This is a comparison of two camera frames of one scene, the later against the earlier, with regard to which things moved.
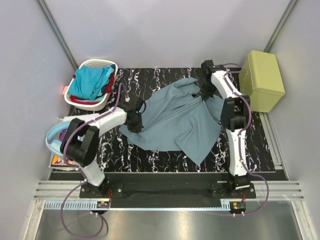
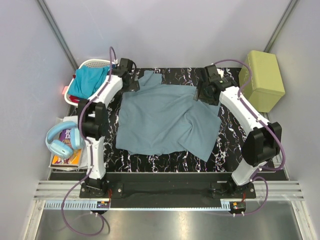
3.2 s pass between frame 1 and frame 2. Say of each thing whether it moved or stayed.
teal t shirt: stayed
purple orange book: stayed
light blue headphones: stayed
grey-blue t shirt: moved
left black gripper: moved
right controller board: stayed
